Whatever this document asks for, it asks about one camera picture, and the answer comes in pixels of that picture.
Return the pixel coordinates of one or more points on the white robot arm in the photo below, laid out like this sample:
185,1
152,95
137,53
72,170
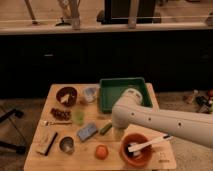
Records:
194,127

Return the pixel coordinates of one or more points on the green pepper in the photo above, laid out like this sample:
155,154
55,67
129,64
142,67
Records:
105,129

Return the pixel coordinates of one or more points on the blue sponge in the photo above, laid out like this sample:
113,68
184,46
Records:
88,131

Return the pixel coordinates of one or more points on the wooden black eraser block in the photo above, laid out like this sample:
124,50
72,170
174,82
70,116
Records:
46,142

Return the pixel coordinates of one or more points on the white brush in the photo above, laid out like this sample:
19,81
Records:
141,146

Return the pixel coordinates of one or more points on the metal cup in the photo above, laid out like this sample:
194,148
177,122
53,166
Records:
66,145

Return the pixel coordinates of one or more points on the brown grape bunch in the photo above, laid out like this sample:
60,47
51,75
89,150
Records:
60,115

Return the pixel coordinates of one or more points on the wooden table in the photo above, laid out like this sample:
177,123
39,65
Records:
83,158

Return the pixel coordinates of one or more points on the dark red bowl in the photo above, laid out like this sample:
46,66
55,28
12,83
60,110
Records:
67,96

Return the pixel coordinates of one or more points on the orange bowl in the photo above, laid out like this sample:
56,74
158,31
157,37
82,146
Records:
139,158

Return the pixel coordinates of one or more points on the green plastic cup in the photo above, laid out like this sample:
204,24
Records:
78,117

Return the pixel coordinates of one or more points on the clear plastic cup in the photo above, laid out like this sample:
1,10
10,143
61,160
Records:
90,94

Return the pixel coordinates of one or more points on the orange fruit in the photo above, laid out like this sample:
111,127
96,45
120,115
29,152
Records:
101,152

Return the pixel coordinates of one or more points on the black tripod stand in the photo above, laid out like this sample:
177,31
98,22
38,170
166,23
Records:
19,149

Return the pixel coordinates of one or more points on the green plastic tray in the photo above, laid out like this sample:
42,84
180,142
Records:
112,88

